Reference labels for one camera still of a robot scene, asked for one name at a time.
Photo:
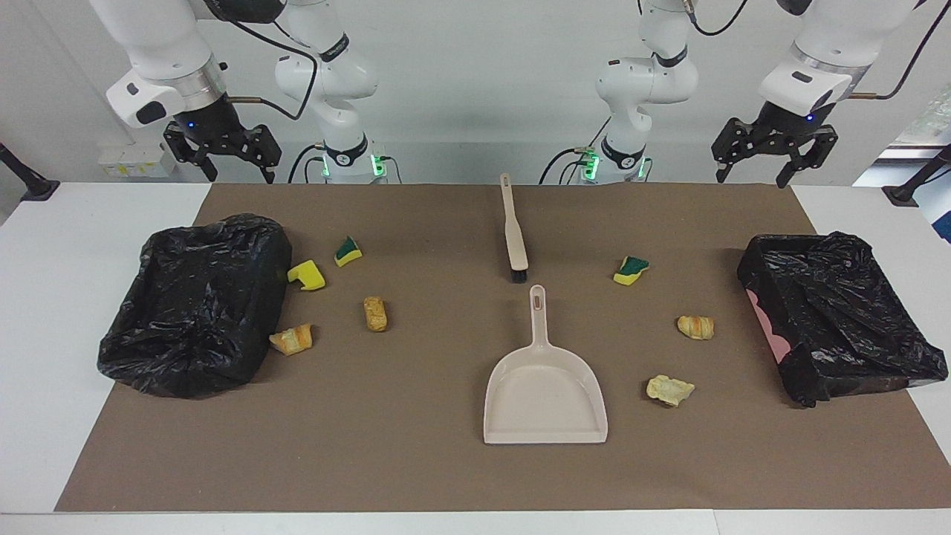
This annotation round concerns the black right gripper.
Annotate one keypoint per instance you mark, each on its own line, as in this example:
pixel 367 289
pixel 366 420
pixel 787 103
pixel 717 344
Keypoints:
pixel 208 122

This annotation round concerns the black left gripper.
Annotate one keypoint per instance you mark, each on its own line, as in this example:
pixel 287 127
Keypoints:
pixel 784 126

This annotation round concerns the yellow notched sponge piece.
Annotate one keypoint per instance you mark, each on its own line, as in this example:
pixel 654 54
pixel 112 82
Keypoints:
pixel 312 276

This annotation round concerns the small green yellow sponge piece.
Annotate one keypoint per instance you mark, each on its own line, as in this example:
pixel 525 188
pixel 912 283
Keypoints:
pixel 346 254

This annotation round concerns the large green yellow sponge piece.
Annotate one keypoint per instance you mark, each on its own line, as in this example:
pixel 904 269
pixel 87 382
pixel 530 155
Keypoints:
pixel 631 271

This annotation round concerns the golden croissant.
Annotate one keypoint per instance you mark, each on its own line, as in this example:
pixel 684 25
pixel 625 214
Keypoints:
pixel 695 328

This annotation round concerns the orange striped croissant piece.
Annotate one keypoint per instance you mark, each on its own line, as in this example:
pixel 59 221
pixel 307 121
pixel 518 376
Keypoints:
pixel 291 339

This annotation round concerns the brown bread roll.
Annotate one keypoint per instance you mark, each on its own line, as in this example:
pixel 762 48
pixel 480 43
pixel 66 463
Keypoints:
pixel 375 313

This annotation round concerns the pale flaky bread piece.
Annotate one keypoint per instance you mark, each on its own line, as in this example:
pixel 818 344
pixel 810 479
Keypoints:
pixel 669 390

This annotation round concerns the beige hand brush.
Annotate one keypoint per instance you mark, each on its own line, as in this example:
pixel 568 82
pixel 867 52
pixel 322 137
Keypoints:
pixel 514 238

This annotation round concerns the beige plastic dustpan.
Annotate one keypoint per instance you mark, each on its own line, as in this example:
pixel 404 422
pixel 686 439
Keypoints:
pixel 546 401

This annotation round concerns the black bag lined pink bin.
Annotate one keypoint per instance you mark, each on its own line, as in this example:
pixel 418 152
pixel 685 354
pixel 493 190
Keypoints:
pixel 839 312

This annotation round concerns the black stand foot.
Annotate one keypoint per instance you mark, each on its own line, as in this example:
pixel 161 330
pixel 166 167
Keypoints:
pixel 33 186
pixel 910 192

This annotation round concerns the brown table mat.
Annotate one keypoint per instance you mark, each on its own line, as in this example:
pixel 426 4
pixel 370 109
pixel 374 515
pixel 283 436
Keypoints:
pixel 446 461

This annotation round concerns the white wall socket box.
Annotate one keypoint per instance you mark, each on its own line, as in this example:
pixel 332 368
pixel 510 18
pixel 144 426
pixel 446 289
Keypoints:
pixel 137 160

